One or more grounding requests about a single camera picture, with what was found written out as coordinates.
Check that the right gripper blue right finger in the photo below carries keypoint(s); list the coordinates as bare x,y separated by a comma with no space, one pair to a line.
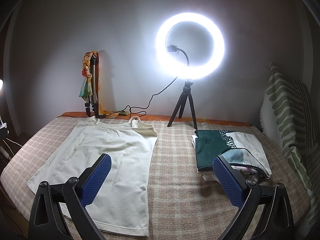
276,219

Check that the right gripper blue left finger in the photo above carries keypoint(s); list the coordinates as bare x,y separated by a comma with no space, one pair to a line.
46,218

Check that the white camisole top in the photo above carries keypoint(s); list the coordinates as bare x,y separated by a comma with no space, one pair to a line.
121,205

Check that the floral folded garment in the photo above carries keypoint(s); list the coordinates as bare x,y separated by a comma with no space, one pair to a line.
248,172

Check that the white grey folded garment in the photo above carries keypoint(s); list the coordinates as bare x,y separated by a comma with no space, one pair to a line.
249,152

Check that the pink plaid bed blanket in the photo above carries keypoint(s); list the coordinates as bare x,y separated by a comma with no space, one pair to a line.
181,204

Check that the dark green folded garment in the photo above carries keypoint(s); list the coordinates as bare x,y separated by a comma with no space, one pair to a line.
208,145

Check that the green white patterned pillow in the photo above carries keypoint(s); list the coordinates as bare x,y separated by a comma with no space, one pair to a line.
287,119

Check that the silver folded tripod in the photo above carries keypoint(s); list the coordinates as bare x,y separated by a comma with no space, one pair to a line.
89,68

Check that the small black tripod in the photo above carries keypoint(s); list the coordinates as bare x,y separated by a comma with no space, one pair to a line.
180,106

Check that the white ring light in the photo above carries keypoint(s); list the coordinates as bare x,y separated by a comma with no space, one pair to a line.
188,46

